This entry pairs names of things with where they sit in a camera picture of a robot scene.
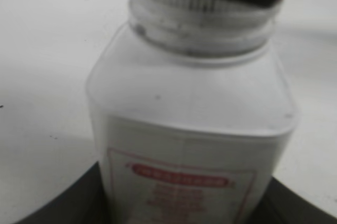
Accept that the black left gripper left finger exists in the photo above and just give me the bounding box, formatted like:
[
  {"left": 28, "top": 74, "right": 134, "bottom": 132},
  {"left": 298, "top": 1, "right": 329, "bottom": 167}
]
[{"left": 17, "top": 163, "right": 111, "bottom": 224}]

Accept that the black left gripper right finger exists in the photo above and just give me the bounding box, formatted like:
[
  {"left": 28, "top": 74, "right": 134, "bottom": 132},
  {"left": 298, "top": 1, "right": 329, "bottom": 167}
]
[{"left": 256, "top": 178, "right": 336, "bottom": 224}]

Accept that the white bottle cap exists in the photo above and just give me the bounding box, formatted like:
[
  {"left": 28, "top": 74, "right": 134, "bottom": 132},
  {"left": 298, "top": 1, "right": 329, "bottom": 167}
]
[{"left": 129, "top": 0, "right": 280, "bottom": 57}]

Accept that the white yili yogurt bottle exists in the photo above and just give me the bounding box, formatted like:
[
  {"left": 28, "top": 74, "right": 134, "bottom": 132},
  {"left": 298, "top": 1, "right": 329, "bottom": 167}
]
[{"left": 86, "top": 25, "right": 298, "bottom": 223}]

